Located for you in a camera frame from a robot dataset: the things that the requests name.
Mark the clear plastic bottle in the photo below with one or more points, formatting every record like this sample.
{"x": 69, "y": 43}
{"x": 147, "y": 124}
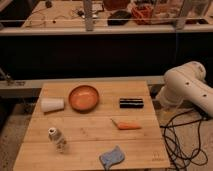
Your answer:
{"x": 57, "y": 138}

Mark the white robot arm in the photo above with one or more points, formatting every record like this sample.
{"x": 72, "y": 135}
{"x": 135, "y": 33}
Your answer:
{"x": 186, "y": 82}

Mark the black rectangular box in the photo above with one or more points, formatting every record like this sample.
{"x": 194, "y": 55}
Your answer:
{"x": 131, "y": 103}

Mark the orange bowl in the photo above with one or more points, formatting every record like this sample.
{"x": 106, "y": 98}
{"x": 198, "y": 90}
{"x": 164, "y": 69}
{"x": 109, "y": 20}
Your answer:
{"x": 83, "y": 98}

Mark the orange carrot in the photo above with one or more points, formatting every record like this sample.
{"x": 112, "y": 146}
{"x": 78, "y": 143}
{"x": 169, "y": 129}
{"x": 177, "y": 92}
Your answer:
{"x": 126, "y": 125}

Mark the white paper cup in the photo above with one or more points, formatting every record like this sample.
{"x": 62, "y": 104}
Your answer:
{"x": 51, "y": 104}

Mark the black object on shelf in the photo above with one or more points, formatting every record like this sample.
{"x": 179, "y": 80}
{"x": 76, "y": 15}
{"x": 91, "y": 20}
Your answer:
{"x": 118, "y": 18}

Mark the blue cloth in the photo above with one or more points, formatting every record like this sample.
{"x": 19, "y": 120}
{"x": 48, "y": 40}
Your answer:
{"x": 110, "y": 158}

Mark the orange object on shelf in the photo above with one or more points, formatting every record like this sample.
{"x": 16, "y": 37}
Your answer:
{"x": 142, "y": 15}

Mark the metal support post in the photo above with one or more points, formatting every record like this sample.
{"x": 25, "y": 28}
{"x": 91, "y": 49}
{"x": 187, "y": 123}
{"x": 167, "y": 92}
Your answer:
{"x": 88, "y": 14}

